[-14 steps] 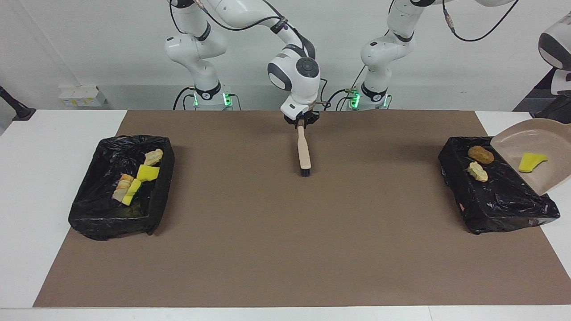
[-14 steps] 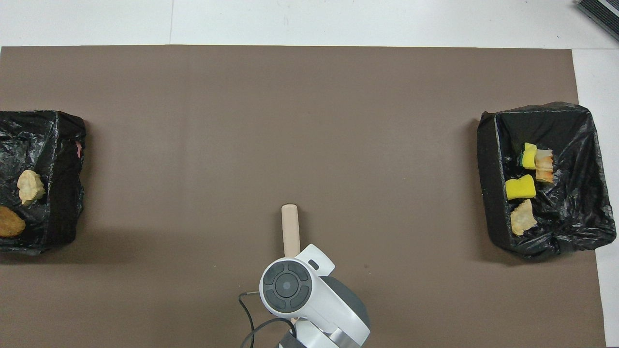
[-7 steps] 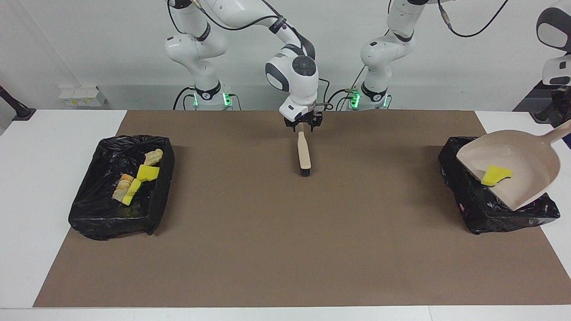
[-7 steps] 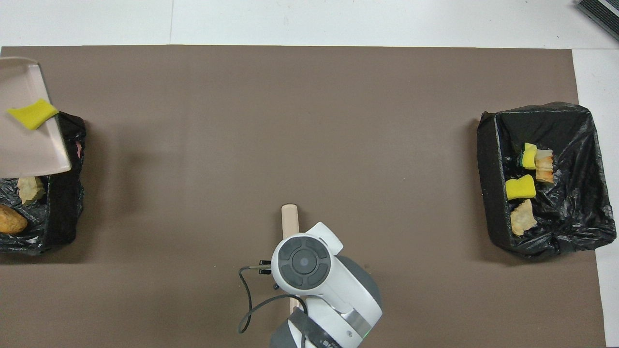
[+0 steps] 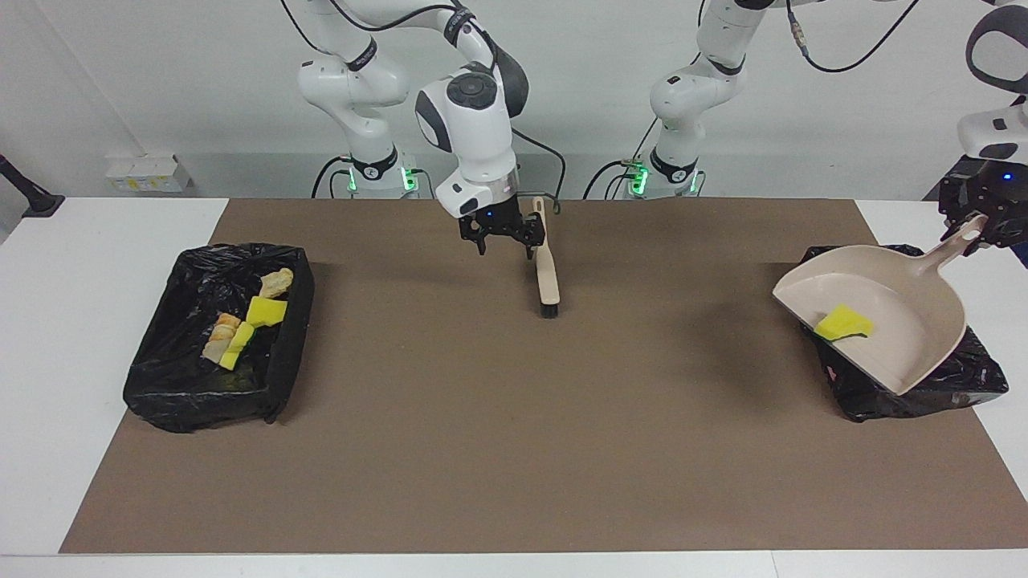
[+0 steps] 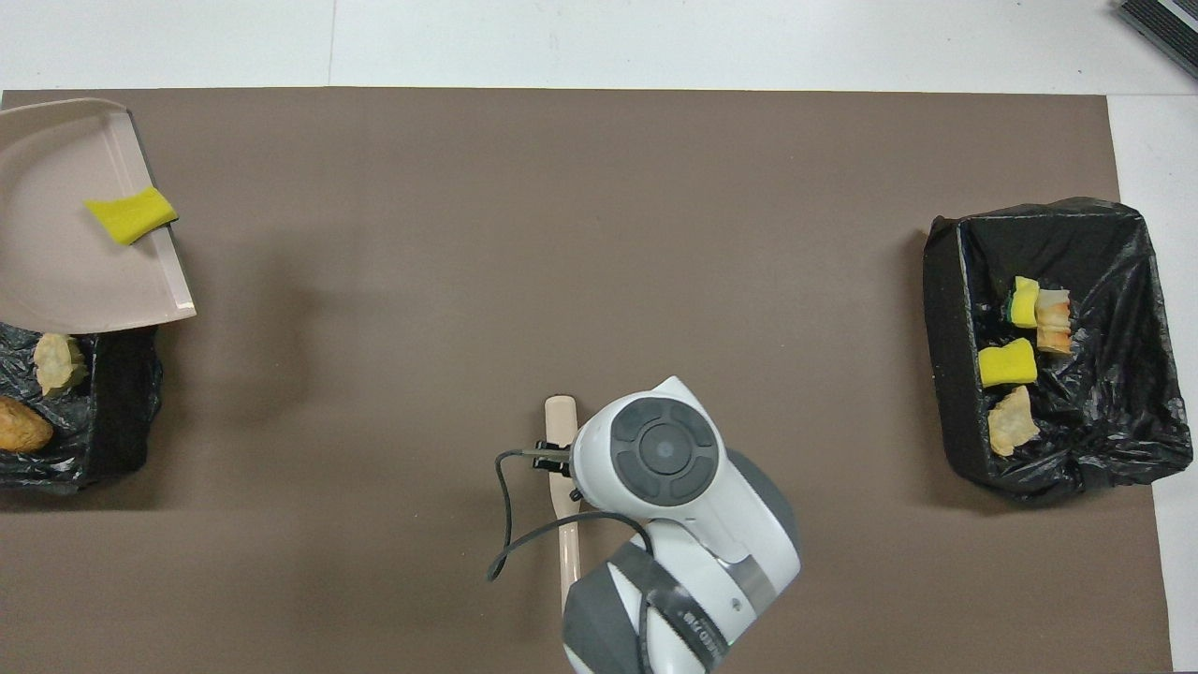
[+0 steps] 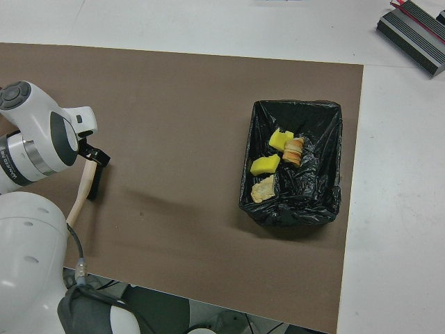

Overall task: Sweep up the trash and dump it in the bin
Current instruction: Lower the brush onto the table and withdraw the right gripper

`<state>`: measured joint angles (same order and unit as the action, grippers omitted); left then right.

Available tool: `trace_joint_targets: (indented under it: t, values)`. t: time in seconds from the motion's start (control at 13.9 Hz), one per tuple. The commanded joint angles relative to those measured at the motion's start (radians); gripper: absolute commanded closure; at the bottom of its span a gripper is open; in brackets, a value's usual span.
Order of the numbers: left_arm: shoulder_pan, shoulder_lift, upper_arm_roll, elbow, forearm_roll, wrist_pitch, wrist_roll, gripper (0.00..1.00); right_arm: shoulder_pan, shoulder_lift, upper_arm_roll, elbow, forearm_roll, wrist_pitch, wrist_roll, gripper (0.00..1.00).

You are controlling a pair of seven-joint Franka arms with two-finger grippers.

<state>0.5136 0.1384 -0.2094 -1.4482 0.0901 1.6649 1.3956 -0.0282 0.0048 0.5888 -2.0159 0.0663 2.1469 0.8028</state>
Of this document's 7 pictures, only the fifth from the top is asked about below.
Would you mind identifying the beige hand brush black bristles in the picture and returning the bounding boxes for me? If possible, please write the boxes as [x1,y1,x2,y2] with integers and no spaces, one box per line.
[532,197,561,320]

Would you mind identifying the beige plastic dustpan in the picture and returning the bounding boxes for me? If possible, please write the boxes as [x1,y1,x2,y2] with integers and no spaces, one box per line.
[772,212,968,397]

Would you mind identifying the small yellow sponge piece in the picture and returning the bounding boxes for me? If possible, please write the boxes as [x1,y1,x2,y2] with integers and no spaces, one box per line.
[813,303,875,343]

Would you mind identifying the notched yellow sponge piece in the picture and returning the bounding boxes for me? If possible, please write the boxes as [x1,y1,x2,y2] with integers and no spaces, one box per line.
[245,295,288,328]

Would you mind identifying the yellow sponge green backing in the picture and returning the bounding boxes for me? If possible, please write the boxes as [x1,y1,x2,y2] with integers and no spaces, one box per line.
[218,321,255,371]

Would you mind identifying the crusty torn bread piece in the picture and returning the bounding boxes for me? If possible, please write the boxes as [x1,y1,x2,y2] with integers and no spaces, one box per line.
[201,313,242,364]

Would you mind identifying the black lined bin pink mark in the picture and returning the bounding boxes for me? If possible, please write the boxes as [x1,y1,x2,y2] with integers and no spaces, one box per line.
[799,244,1010,423]

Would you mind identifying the black bag lined bin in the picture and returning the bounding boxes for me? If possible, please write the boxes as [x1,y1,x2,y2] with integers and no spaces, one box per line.
[122,242,316,434]

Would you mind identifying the brown table mat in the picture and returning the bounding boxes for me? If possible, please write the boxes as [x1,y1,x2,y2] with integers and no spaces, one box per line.
[59,198,1028,555]

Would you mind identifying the black stand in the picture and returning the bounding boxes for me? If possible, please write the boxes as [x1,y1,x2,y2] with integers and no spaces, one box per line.
[0,154,65,219]

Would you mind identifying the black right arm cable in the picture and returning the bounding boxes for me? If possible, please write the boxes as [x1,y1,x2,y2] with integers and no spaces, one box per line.
[279,0,567,216]

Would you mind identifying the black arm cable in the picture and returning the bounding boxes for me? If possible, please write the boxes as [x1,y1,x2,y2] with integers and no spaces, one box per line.
[785,0,923,75]
[279,0,567,216]

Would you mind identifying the black base cable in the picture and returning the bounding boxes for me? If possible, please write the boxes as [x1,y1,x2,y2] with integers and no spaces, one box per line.
[312,155,356,199]
[582,116,663,200]

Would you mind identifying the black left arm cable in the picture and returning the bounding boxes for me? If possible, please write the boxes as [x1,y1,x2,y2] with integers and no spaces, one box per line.
[785,0,923,75]

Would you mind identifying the white wall power strip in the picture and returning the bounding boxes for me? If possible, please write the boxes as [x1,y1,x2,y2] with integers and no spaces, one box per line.
[104,155,192,193]

